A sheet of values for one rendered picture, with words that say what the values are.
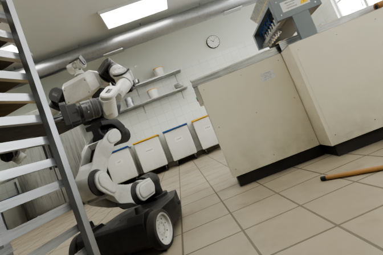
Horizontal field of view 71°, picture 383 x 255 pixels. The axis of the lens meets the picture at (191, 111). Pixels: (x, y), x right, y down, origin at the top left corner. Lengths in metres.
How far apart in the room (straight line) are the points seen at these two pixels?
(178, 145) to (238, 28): 3.22
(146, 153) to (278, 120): 3.84
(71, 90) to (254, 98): 1.28
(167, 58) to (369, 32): 4.90
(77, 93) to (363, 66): 1.88
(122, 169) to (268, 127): 4.02
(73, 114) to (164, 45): 5.47
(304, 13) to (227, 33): 4.77
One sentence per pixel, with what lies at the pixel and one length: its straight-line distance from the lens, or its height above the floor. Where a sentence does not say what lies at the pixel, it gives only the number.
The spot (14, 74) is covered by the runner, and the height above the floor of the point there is 0.96.
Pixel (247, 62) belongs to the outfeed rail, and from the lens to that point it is 2.15.
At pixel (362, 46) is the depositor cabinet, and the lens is 2.21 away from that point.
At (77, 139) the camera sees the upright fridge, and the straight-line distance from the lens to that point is 5.62.
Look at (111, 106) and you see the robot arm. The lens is 1.26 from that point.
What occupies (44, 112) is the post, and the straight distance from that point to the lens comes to 1.20.
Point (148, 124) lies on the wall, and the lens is 6.24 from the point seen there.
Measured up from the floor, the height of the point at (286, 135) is 0.24.
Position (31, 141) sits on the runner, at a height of 0.69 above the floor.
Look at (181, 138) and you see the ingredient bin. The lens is 5.53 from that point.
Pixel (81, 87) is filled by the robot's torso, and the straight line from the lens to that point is 1.76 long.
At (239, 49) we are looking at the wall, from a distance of 6.73.
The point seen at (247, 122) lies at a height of 0.44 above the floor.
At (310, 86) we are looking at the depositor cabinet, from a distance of 2.02.
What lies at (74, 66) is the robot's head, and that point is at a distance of 1.88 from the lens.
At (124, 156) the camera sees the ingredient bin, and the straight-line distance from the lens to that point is 5.65.
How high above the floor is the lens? 0.50
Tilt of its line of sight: 5 degrees up
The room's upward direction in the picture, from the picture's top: 21 degrees counter-clockwise
